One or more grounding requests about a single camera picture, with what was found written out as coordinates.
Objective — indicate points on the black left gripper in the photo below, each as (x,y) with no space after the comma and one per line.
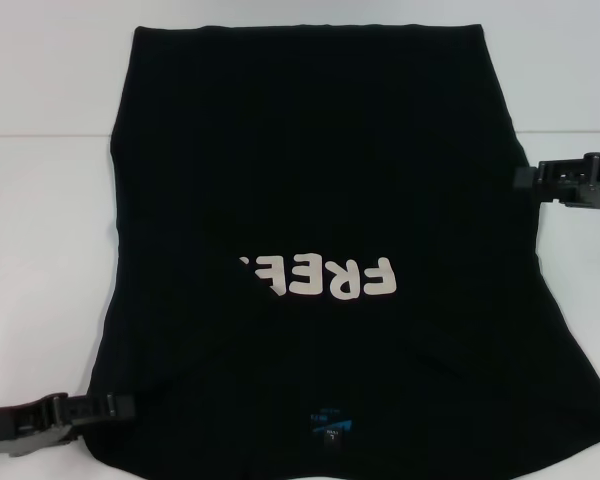
(25,425)

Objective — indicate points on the black t-shirt with FREE print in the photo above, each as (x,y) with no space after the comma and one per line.
(320,150)

